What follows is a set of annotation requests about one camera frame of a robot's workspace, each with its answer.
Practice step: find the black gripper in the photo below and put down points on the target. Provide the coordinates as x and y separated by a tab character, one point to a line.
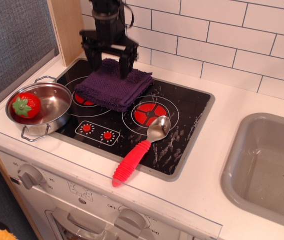
109	37

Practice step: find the purple cloth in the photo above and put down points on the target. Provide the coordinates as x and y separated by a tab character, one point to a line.
105	88

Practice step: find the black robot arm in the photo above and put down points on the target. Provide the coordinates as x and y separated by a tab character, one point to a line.
109	7

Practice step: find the black toy stove top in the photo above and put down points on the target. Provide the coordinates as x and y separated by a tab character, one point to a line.
113	134

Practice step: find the wooden side panel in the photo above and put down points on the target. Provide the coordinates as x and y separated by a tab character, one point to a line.
66	16

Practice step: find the red toy strawberry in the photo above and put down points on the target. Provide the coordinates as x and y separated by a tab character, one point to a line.
26	105

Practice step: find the grey left oven knob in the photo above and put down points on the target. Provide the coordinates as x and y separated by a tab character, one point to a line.
29	176

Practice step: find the grey oven knob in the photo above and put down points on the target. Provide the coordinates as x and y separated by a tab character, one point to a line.
130	222
29	176

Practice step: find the grey right oven knob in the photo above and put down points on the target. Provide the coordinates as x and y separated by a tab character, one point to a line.
130	222

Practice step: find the grey sink basin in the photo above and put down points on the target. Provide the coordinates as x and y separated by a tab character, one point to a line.
253	176

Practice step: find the orange object bottom left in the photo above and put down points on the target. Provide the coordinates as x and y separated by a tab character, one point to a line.
5	235

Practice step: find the spoon with red handle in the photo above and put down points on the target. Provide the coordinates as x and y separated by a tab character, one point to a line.
158	130

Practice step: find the steel pot with handles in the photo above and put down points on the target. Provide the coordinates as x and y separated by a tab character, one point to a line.
55	111

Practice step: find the grey oven door handle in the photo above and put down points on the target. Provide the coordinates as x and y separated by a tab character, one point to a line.
86	227

